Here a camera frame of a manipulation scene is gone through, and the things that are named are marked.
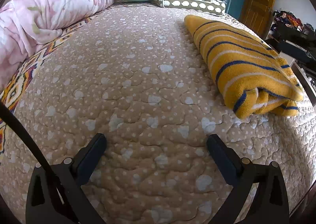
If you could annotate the yellow striped sweater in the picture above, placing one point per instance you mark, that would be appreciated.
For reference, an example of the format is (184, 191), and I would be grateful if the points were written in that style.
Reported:
(242, 65)

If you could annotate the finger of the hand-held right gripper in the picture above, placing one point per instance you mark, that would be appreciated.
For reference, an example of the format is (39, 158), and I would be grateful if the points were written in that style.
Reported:
(295, 49)

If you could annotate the pink floral duvet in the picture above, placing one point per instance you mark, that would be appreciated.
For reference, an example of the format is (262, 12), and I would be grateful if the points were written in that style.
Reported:
(42, 14)

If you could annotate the green sheep print bolster pillow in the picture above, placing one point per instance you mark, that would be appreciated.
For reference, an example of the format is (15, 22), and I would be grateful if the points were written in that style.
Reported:
(192, 2)

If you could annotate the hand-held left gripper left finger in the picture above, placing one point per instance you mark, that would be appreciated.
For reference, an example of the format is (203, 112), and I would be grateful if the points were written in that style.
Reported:
(90, 157)

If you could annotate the geometric patterned bedsheet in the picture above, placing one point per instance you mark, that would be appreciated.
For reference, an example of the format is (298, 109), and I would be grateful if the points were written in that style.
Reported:
(22, 75)

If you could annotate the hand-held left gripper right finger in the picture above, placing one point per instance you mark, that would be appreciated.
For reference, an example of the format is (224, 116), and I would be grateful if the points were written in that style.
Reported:
(223, 157)

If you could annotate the beige quilted bedspread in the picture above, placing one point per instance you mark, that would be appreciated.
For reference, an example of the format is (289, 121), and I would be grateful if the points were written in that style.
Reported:
(128, 95)

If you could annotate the pile of colourful clothes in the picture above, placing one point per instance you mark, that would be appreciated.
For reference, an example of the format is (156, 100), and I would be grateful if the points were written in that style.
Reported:
(293, 20)

